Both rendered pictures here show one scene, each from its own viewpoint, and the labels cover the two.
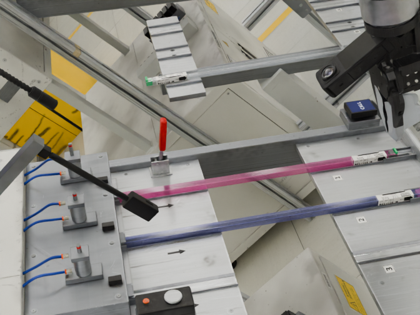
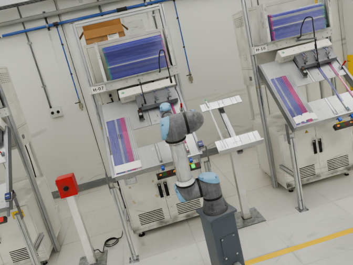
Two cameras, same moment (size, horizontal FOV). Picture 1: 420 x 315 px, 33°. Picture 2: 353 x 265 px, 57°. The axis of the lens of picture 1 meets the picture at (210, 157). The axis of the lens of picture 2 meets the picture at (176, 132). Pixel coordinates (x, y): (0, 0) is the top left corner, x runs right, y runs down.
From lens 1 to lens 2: 2.29 m
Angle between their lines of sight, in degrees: 59
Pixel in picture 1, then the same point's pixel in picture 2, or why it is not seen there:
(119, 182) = (177, 103)
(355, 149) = (190, 145)
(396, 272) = (152, 149)
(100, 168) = (172, 97)
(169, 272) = (152, 115)
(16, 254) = (146, 90)
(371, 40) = not seen: hidden behind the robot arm
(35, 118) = not seen: outside the picture
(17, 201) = (159, 87)
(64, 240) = (152, 96)
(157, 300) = (139, 112)
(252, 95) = (279, 144)
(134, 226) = not seen: hidden behind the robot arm
